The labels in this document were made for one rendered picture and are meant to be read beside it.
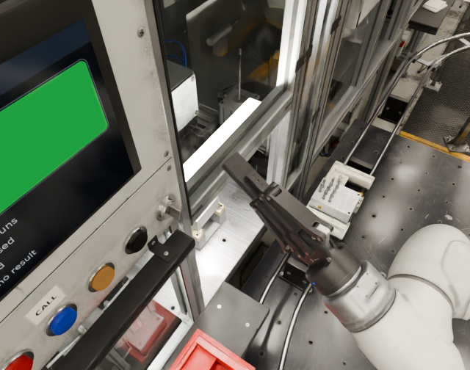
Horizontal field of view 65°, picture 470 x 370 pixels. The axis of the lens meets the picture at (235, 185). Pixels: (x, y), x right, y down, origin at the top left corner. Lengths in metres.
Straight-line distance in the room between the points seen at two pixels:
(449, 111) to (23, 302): 3.09
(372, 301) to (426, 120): 2.61
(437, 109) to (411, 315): 2.73
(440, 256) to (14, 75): 0.60
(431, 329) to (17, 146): 0.52
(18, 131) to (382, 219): 1.34
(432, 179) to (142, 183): 1.40
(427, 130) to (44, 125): 2.84
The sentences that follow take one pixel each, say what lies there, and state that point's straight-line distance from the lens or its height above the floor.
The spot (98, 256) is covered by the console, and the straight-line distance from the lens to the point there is 0.46.
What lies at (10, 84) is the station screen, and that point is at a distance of 0.27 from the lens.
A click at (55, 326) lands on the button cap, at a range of 0.46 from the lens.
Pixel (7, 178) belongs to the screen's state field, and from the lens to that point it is 0.30.
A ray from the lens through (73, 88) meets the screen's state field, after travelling 0.30.
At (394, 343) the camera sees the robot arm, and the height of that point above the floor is 1.33.
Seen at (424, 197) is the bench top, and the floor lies 0.68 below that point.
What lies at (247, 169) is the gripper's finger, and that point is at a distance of 0.54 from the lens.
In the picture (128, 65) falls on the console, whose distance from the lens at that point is 0.36.
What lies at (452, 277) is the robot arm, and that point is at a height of 1.32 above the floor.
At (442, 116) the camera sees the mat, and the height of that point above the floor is 0.01.
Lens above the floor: 1.83
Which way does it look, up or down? 51 degrees down
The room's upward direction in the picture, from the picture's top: straight up
